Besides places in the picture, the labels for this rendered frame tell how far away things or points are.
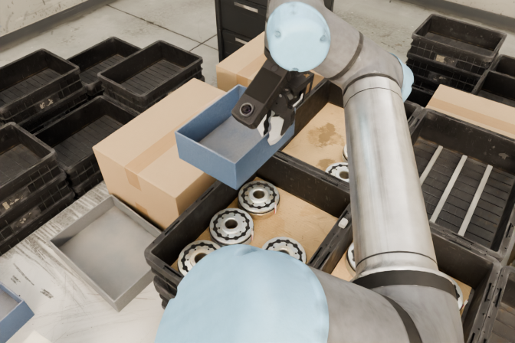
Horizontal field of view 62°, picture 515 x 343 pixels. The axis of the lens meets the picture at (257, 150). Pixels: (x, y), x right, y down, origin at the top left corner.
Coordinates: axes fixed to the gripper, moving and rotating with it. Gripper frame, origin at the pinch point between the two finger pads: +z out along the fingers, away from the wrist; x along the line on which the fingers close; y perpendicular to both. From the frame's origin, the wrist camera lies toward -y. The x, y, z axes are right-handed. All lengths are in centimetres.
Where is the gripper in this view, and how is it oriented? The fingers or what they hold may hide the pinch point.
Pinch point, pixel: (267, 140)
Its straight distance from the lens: 82.1
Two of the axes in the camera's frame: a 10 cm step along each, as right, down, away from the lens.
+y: 6.2, -5.4, 5.8
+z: -0.8, 6.9, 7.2
